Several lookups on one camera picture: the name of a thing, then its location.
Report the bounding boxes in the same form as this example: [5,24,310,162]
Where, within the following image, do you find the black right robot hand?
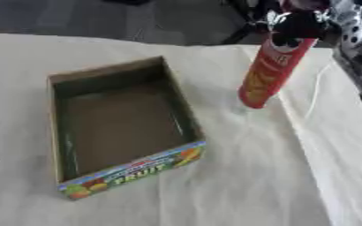
[264,9,343,49]

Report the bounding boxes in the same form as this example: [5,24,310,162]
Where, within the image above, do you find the red cylindrical can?
[237,35,319,109]

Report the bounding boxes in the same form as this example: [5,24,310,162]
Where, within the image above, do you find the open cardboard box printed front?
[46,56,209,201]

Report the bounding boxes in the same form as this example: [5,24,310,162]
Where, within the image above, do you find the black tripod leg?
[219,0,274,46]

